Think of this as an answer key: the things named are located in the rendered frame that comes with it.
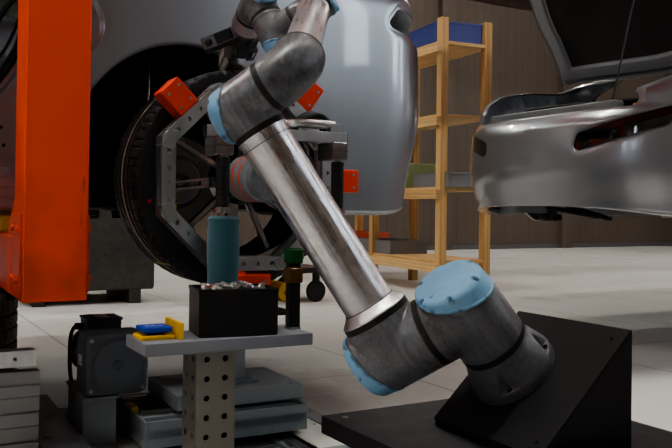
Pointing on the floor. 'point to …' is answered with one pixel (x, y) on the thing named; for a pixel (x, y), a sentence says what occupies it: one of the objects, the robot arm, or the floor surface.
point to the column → (208, 400)
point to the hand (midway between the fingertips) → (220, 68)
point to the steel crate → (116, 261)
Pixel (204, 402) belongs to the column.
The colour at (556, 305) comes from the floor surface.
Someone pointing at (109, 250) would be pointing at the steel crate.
